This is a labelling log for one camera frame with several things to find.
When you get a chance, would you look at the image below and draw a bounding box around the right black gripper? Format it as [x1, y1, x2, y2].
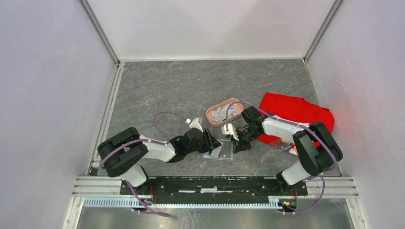
[230, 126, 261, 153]

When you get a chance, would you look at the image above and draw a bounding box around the grey card holder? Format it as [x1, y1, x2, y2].
[202, 139, 235, 160]

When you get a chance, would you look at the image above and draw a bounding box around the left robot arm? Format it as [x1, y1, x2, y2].
[97, 127, 222, 195]

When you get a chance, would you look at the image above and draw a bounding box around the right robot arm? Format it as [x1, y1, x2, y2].
[222, 106, 343, 195]

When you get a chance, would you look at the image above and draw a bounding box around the red printed t-shirt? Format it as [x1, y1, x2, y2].
[257, 93, 335, 156]

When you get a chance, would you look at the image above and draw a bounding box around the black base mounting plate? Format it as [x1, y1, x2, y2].
[135, 176, 308, 204]

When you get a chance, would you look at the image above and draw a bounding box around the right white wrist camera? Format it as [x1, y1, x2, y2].
[221, 123, 239, 141]

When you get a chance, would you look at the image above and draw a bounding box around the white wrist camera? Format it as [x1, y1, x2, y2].
[221, 123, 239, 141]
[185, 117, 203, 132]

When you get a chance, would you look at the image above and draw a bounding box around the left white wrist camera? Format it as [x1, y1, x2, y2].
[185, 117, 203, 132]

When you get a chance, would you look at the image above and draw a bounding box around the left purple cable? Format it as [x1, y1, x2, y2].
[99, 111, 189, 218]

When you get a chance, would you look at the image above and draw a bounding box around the aluminium frame rail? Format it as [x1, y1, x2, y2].
[73, 176, 359, 208]

